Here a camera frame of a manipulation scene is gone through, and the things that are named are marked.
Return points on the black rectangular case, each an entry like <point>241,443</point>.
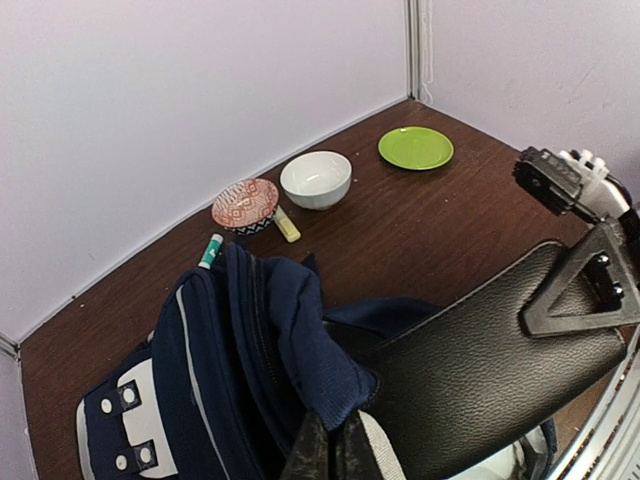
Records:
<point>469,381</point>

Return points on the green plate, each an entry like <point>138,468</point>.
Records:
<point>416,148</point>

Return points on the right aluminium frame post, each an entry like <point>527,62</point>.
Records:
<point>419,50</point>

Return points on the white green glue stick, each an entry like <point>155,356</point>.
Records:
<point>211,252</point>

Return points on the yellow highlighter marker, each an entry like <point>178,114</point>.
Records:
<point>285,225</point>

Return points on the navy blue student backpack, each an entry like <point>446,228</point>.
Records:
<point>240,354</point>

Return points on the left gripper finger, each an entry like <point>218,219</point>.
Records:
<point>345,454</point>

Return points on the white ceramic bowl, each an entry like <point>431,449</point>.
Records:
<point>317,180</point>

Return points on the left aluminium frame post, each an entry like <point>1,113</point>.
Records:
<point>10,348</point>

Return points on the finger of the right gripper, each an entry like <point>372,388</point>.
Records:
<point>594,287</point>

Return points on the red patterned small bowl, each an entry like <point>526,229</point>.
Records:
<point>246,207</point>

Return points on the aluminium frame post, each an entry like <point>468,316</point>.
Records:
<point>10,348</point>
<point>419,50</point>

